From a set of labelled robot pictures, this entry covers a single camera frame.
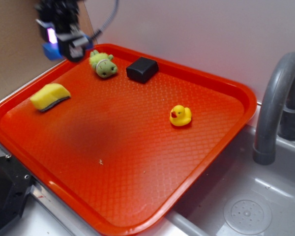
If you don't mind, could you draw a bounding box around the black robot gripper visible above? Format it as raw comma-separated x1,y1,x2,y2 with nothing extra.
34,0,92,62

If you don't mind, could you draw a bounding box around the blue rectangular block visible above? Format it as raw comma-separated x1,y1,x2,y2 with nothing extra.
42,42,63,60

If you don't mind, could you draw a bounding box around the black rectangular block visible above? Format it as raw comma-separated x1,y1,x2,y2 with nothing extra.
126,57,159,84

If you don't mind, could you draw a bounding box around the green plush turtle toy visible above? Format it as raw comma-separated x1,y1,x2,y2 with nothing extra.
89,50,118,79

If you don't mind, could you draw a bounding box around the yellow sponge with grey pad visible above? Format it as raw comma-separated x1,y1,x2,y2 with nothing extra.
29,83,71,112

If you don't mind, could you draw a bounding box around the red plastic tray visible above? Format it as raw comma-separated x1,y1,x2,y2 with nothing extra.
0,44,257,236

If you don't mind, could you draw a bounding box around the yellow rubber duck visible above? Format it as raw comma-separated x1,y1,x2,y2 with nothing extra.
170,105,192,127

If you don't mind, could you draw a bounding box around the grey curved faucet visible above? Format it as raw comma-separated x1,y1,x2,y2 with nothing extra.
253,52,295,165

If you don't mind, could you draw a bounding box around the grey plastic sink basin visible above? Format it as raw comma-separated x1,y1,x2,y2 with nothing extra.
167,126,295,236

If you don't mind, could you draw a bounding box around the black braided cable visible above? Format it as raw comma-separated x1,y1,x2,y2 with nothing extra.
90,0,120,40

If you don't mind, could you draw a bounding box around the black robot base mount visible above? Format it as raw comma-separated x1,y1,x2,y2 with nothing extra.
0,154,32,235

